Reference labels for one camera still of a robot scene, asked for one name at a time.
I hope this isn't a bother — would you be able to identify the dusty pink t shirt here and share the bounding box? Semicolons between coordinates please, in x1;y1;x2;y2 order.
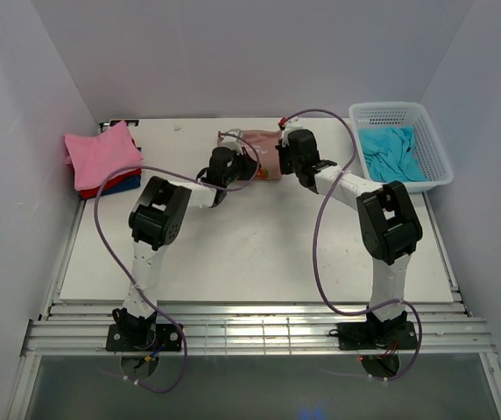
217;129;282;181

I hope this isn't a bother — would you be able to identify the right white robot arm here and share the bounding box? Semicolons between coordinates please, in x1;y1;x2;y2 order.
277;129;423;350

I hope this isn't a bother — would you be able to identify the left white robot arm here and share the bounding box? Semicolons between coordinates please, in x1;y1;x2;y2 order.
112;144;260;350

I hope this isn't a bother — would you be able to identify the turquoise t shirt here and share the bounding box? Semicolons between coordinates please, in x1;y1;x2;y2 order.
358;126;427;183

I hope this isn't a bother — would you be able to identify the folded blue t shirt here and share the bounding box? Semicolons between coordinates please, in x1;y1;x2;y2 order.
81;146;145;200

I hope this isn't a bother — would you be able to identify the white plastic basket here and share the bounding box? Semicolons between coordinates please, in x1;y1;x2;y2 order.
349;101;454;193

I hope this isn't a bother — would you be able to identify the folded pink t shirt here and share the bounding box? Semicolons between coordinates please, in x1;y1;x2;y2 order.
64;121;143;192

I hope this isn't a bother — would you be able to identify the folded red t shirt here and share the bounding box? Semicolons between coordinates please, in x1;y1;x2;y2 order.
74;169;142;200

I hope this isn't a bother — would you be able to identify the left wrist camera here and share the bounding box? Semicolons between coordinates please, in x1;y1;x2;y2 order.
217;129;245;154

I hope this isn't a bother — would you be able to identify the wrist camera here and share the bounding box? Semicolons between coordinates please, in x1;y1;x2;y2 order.
278;116;303;147
217;129;245;154

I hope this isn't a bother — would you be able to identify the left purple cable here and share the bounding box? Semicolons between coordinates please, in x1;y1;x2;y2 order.
93;130;261;394

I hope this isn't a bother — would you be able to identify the purple cable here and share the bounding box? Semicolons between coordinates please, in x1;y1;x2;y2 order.
93;130;261;394
279;108;422;382

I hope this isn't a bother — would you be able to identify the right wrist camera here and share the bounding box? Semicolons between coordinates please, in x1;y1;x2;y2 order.
278;116;303;147

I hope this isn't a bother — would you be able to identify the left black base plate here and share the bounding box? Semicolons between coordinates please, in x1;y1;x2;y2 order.
104;324;182;353

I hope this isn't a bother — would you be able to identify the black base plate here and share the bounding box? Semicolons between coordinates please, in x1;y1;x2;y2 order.
328;321;419;351
104;324;182;353

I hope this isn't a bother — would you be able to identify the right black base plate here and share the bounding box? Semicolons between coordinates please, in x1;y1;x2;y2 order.
328;321;419;351

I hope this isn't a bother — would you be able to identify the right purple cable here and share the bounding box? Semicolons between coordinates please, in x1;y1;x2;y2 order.
279;108;422;382

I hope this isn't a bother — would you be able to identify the aluminium frame rail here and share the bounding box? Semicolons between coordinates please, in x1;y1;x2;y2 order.
22;301;496;356

